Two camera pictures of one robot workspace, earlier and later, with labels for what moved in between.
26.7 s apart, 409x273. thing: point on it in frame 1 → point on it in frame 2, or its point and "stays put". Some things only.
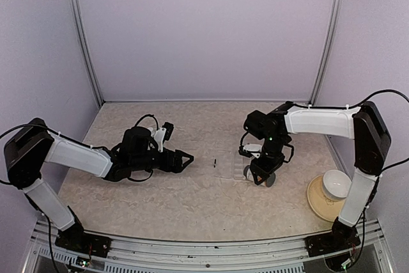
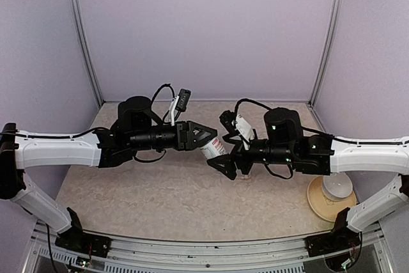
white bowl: (336, 184) stays put
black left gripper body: (165, 165) → (147, 140)
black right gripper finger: (260, 171) → (225, 164)
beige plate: (323, 207) stays put
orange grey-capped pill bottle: (248, 174) → (216, 148)
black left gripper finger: (185, 155) → (202, 132)
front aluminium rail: (280, 256) stays put
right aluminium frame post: (331, 34) stays put
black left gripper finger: (185, 165) → (201, 142)
